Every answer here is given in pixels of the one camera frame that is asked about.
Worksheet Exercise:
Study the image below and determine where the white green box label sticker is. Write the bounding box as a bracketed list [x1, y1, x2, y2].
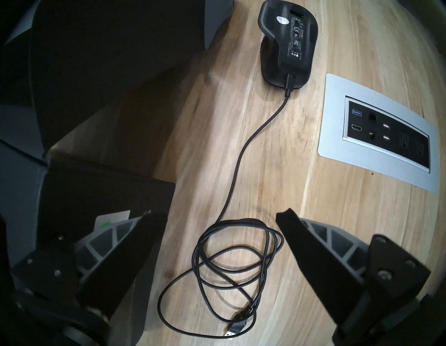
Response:
[96, 210, 131, 232]

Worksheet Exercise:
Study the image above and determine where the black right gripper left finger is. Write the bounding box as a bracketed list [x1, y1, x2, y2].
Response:
[10, 211, 168, 325]

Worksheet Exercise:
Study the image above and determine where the black wired computer mouse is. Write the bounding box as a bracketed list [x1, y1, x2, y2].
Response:
[157, 0, 319, 340]

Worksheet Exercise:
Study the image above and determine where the silver table power outlet panel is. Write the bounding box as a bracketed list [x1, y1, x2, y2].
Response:
[318, 73, 440, 192]

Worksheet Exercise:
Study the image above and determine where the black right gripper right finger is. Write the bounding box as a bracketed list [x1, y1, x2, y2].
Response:
[275, 208, 431, 346]

